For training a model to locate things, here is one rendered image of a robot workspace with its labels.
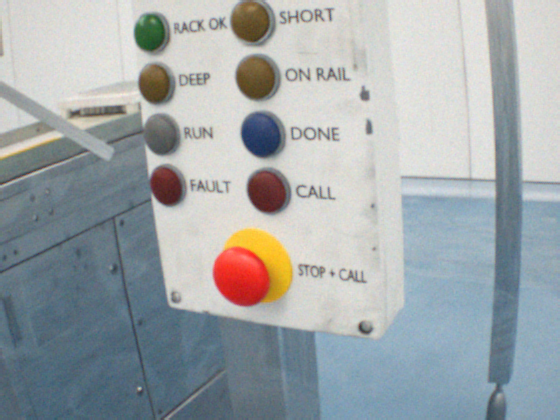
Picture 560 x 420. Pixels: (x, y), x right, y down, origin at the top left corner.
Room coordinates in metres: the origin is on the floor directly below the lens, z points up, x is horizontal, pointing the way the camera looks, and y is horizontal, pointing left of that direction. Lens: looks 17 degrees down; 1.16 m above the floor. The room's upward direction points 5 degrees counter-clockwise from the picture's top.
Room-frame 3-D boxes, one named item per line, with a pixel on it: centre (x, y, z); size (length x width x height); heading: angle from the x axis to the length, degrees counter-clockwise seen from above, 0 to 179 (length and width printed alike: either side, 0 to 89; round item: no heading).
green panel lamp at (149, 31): (0.47, 0.08, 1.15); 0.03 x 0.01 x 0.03; 60
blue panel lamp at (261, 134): (0.43, 0.01, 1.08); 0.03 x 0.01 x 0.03; 60
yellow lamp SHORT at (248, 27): (0.43, 0.01, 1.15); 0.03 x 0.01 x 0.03; 60
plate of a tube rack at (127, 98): (1.59, 0.33, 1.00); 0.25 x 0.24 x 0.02; 60
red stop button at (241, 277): (0.43, 0.02, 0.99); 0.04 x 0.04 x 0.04; 60
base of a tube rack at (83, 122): (1.59, 0.33, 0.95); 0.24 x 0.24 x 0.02; 60
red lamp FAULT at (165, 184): (0.47, 0.08, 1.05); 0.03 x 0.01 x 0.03; 60
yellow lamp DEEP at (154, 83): (0.47, 0.08, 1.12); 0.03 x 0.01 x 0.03; 60
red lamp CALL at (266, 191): (0.43, 0.01, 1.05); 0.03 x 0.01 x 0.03; 60
